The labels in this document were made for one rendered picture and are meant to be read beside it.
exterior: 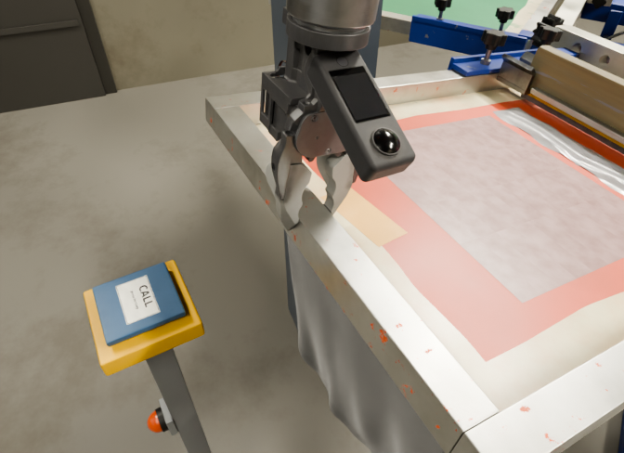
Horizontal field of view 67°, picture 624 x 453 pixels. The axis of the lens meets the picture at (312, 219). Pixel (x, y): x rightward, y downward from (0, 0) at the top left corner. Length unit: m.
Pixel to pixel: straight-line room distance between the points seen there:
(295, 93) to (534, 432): 0.33
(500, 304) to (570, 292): 0.09
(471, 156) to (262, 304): 1.25
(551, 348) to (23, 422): 1.61
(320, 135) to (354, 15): 0.11
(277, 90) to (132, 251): 1.76
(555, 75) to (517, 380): 0.62
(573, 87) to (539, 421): 0.65
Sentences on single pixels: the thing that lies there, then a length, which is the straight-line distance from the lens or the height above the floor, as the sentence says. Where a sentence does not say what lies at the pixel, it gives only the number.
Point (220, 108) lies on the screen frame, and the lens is 0.69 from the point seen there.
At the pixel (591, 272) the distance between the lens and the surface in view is 0.63.
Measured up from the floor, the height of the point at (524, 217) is 1.06.
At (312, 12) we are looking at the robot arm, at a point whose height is 1.34.
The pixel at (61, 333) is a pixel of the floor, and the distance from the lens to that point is 1.98.
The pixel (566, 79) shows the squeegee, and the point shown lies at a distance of 0.95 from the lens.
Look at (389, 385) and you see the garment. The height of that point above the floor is 0.87.
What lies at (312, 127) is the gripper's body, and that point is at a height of 1.24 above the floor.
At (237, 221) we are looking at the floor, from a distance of 2.17.
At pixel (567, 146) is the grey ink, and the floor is 1.04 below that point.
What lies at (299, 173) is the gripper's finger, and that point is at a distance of 0.45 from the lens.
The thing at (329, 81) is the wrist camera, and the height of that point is 1.29.
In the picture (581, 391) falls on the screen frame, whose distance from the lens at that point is 0.44.
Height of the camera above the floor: 1.47
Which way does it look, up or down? 43 degrees down
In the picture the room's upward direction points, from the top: straight up
